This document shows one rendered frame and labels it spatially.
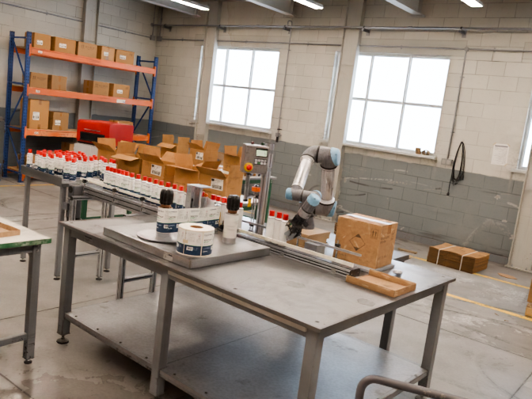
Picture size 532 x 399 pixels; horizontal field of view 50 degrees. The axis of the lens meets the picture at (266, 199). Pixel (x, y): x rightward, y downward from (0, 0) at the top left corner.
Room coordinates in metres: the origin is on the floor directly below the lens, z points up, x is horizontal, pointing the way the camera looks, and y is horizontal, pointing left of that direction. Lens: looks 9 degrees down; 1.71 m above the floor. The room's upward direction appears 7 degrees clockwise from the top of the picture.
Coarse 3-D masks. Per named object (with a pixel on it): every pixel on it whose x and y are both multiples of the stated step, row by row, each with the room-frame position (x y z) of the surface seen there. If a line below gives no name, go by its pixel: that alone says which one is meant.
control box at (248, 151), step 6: (246, 144) 3.75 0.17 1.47; (246, 150) 3.75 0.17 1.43; (252, 150) 3.76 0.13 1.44; (246, 156) 3.75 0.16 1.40; (252, 156) 3.76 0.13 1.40; (246, 162) 3.75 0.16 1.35; (252, 162) 3.76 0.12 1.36; (240, 168) 3.83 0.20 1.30; (252, 168) 3.76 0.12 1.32; (258, 168) 3.77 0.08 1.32; (264, 168) 3.79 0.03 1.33
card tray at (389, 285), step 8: (376, 272) 3.22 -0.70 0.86; (352, 280) 3.02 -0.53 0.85; (360, 280) 2.99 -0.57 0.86; (368, 280) 3.11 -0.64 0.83; (376, 280) 3.14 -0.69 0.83; (384, 280) 3.16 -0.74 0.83; (392, 280) 3.15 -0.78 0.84; (400, 280) 3.12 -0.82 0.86; (368, 288) 2.96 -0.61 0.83; (376, 288) 2.93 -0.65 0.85; (384, 288) 2.90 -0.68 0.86; (392, 288) 3.02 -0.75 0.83; (400, 288) 2.91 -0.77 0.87; (408, 288) 2.99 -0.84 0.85; (392, 296) 2.87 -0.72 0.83
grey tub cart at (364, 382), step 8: (368, 376) 1.63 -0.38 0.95; (376, 376) 1.63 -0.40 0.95; (360, 384) 1.63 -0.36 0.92; (368, 384) 1.63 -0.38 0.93; (384, 384) 1.61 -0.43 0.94; (392, 384) 1.60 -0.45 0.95; (400, 384) 1.60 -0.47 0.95; (408, 384) 1.60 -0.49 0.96; (360, 392) 1.63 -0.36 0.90; (408, 392) 1.59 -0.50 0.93; (416, 392) 1.58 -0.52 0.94; (424, 392) 1.58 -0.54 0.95; (432, 392) 1.57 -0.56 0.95; (440, 392) 1.57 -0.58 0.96
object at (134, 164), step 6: (144, 144) 6.59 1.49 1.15; (138, 150) 6.60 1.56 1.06; (114, 156) 6.26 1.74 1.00; (120, 156) 6.26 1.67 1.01; (126, 156) 6.26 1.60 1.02; (132, 156) 6.55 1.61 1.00; (138, 156) 6.57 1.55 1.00; (120, 162) 6.35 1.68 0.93; (126, 162) 6.30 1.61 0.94; (132, 162) 6.25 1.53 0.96; (138, 162) 6.21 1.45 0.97; (120, 168) 6.35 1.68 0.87; (126, 168) 6.30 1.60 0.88; (132, 168) 6.25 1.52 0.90; (138, 168) 6.20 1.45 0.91
